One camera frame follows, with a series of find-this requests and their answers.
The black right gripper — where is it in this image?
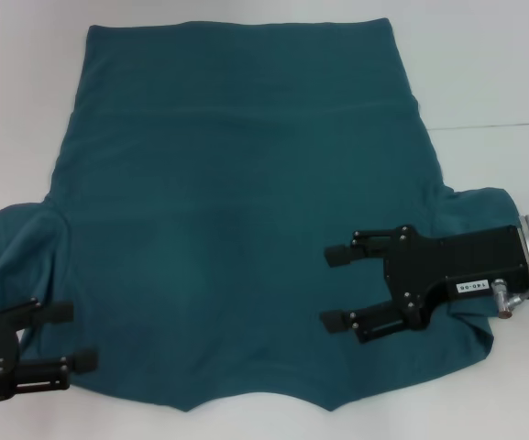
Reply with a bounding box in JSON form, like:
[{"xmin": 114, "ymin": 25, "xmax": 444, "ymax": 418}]
[{"xmin": 319, "ymin": 224, "xmax": 529, "ymax": 346}]

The teal blue shirt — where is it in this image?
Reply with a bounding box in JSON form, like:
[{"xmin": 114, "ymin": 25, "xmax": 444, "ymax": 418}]
[{"xmin": 0, "ymin": 16, "xmax": 520, "ymax": 402}]

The metal plug with cable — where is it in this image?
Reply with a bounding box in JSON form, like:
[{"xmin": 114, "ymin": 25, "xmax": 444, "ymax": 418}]
[{"xmin": 490, "ymin": 278, "xmax": 529, "ymax": 320}]

